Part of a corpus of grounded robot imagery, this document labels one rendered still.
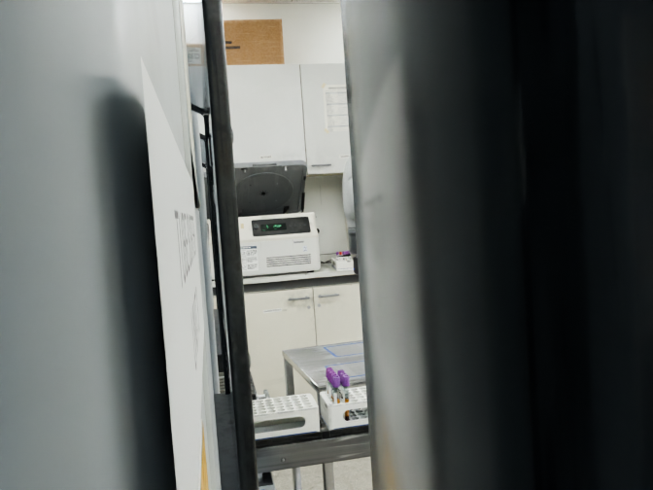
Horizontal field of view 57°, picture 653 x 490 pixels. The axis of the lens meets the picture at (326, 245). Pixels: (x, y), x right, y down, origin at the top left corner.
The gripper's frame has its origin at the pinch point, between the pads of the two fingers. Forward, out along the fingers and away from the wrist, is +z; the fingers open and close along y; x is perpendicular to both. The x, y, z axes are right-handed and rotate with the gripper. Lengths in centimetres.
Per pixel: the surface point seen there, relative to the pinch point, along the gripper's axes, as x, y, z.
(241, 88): 6, 259, -109
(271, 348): 0, 228, 48
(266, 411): 23.8, -3.4, 9.0
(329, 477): 6.6, 24.9, 37.0
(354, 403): 6.3, -4.9, 9.0
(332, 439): 11.4, -6.6, 15.1
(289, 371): 10, 67, 20
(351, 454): 7.9, -6.6, 18.5
